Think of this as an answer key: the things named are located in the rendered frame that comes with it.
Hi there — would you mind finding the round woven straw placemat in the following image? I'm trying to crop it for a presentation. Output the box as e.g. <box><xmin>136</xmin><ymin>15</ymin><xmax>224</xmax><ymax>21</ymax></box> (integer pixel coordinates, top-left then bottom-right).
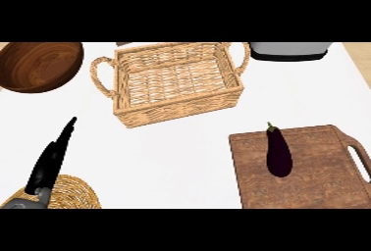
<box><xmin>0</xmin><ymin>174</ymin><xmax>104</xmax><ymax>210</ymax></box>

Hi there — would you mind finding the dark purple eggplant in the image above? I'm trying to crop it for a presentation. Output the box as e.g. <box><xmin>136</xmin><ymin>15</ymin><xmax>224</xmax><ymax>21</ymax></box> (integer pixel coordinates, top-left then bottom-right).
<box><xmin>265</xmin><ymin>122</ymin><xmax>294</xmax><ymax>178</ymax></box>

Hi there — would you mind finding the brown wooden bowl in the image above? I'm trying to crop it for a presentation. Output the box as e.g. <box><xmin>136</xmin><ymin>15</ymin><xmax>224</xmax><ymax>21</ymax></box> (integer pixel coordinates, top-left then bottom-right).
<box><xmin>0</xmin><ymin>41</ymin><xmax>86</xmax><ymax>94</ymax></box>

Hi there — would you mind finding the grey appliance with black base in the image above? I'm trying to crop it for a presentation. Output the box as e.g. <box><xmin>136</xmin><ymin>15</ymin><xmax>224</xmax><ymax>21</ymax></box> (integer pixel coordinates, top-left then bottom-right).
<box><xmin>249</xmin><ymin>41</ymin><xmax>334</xmax><ymax>62</ymax></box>

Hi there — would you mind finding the tan wicker basket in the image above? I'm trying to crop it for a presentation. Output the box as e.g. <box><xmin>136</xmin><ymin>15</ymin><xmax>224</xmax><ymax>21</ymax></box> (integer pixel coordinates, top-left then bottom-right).
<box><xmin>89</xmin><ymin>41</ymin><xmax>253</xmax><ymax>129</ymax></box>

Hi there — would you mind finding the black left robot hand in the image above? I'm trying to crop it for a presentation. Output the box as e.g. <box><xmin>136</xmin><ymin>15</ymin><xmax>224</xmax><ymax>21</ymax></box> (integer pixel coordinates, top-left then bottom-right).
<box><xmin>24</xmin><ymin>116</ymin><xmax>79</xmax><ymax>196</ymax></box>

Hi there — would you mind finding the brown wooden cutting board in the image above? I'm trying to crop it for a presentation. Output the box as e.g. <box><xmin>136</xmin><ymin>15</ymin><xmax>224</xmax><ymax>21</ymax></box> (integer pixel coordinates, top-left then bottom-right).
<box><xmin>228</xmin><ymin>124</ymin><xmax>371</xmax><ymax>210</ymax></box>

